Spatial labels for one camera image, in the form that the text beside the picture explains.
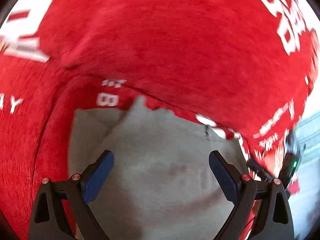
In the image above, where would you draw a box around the red blanket with white print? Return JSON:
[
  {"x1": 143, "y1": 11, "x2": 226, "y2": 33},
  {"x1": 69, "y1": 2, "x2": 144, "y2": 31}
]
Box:
[{"x1": 1, "y1": 0, "x2": 319, "y2": 239}]

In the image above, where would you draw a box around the grey small garment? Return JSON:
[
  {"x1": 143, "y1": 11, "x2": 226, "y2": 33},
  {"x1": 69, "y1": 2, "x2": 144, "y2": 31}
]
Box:
[{"x1": 68, "y1": 97, "x2": 247, "y2": 239}]

